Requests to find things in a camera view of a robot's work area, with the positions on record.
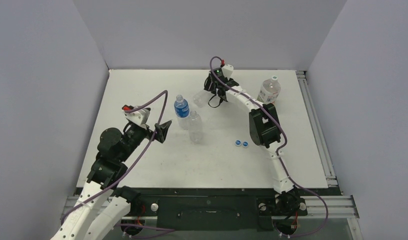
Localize clear bottle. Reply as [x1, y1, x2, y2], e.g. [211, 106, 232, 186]
[188, 110, 204, 144]
[192, 91, 209, 108]

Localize blue label bottle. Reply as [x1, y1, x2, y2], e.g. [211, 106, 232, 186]
[174, 94, 190, 130]

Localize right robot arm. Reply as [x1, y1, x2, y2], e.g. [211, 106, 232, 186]
[204, 64, 307, 217]

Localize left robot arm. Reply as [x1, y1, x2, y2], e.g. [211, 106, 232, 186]
[52, 120, 172, 240]

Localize green orange label bottle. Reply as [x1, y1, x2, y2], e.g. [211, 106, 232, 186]
[257, 75, 281, 104]

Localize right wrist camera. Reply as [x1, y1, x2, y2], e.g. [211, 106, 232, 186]
[220, 59, 234, 80]

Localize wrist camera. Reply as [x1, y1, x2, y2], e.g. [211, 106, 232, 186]
[121, 105, 151, 129]
[220, 59, 234, 80]

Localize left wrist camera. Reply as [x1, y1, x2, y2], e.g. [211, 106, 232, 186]
[121, 105, 151, 129]

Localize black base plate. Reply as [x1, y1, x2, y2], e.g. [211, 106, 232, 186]
[120, 188, 308, 234]

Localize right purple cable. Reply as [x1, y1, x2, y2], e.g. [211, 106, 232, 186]
[209, 56, 329, 239]

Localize aluminium rail frame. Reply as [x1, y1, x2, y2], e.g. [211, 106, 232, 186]
[75, 69, 362, 240]

